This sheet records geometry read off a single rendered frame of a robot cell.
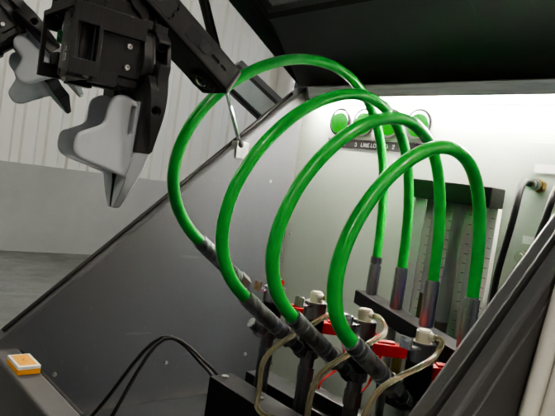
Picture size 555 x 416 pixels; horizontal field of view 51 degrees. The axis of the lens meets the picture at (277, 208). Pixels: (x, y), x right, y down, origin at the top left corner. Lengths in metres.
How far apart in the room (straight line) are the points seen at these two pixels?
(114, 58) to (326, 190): 0.71
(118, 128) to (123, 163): 0.03
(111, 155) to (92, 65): 0.07
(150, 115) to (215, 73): 0.09
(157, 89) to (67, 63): 0.07
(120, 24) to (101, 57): 0.03
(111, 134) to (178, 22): 0.11
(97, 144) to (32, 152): 6.70
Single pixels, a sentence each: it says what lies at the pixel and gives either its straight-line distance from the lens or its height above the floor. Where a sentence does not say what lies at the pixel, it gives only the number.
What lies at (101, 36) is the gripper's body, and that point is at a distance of 0.47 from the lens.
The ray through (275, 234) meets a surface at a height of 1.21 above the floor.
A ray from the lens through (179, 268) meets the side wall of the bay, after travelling 1.07.
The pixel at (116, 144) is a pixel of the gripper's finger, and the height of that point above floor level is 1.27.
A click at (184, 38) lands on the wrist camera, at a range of 0.51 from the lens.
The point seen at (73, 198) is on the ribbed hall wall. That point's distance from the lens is 7.30.
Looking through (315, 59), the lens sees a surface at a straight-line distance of 0.79.
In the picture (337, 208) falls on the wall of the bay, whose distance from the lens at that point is 1.10.
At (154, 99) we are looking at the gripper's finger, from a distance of 0.47.
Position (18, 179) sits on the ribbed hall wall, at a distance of 7.16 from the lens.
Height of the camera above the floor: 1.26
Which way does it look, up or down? 3 degrees down
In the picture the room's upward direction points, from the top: 8 degrees clockwise
